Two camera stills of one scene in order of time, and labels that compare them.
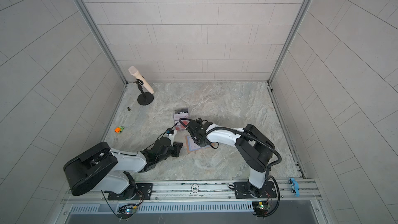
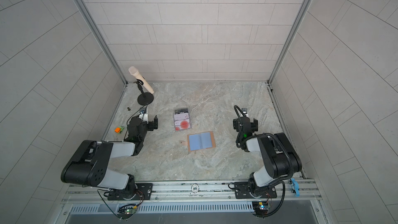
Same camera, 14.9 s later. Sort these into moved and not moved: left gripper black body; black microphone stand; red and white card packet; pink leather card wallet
Moved: left gripper black body
Not moved: black microphone stand; pink leather card wallet; red and white card packet
